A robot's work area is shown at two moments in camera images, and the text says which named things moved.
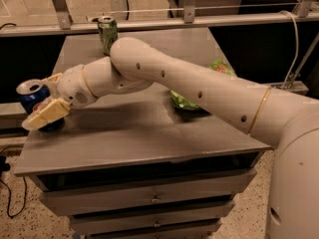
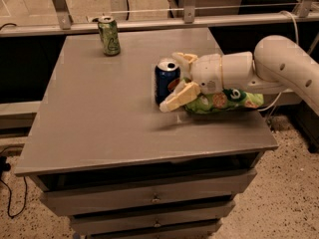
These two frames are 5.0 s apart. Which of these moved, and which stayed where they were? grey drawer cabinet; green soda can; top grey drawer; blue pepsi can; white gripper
Moved: blue pepsi can; white gripper
Stayed: top grey drawer; green soda can; grey drawer cabinet
